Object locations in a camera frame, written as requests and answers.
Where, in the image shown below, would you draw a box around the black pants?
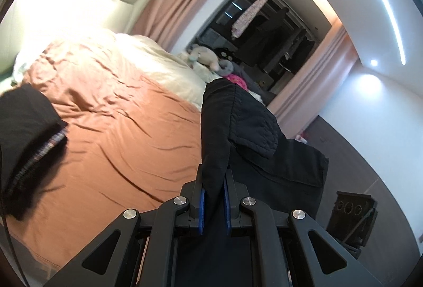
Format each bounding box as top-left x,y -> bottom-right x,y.
171,77 -> 330,287

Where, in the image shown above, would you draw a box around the orange-brown bed blanket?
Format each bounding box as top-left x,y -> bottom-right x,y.
7,42 -> 201,269

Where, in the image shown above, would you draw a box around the pink fluffy cloth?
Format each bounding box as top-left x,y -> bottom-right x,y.
226,74 -> 248,91

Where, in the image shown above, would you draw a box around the black box on floor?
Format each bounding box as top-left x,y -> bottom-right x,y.
326,191 -> 378,259

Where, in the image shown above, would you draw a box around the grey plush elephant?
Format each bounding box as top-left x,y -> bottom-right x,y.
217,59 -> 234,77

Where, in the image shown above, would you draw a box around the beige plush toy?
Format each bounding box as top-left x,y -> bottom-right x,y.
188,44 -> 220,73

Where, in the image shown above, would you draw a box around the right pink curtain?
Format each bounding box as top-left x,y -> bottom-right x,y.
268,22 -> 358,138

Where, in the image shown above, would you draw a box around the hanging dark coat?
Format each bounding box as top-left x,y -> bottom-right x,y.
258,8 -> 290,42

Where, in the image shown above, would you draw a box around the hanging floral garment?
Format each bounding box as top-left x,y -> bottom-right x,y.
231,0 -> 268,40

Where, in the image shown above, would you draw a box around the stack of folded black clothes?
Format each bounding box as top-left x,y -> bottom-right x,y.
1,84 -> 67,220

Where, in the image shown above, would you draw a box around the cream padded headboard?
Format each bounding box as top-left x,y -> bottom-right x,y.
1,0 -> 150,75

